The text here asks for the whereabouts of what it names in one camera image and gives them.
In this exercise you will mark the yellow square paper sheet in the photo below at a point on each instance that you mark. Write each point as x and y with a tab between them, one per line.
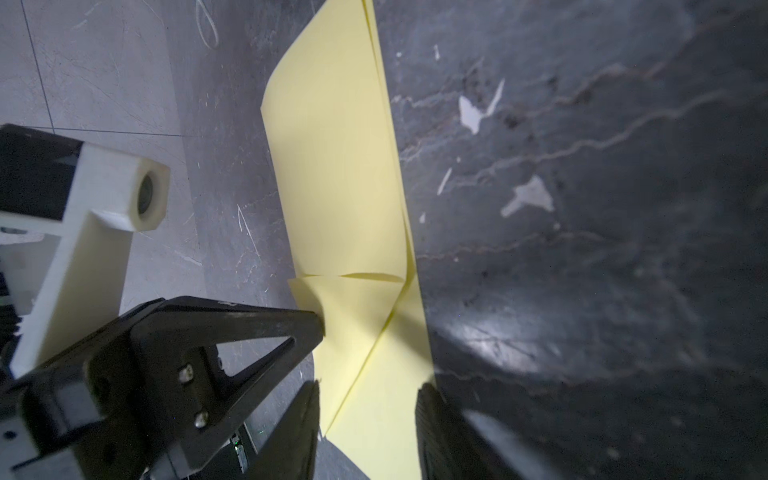
330	133

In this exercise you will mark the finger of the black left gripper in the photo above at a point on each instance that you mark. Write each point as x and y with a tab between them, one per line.
164	390

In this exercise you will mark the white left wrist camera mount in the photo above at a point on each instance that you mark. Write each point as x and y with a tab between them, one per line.
66	277

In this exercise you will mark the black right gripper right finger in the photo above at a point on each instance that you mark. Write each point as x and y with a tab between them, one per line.
477	446

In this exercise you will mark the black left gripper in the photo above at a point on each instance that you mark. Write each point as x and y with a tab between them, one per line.
37	171

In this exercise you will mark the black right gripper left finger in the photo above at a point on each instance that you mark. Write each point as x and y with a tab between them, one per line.
290	450

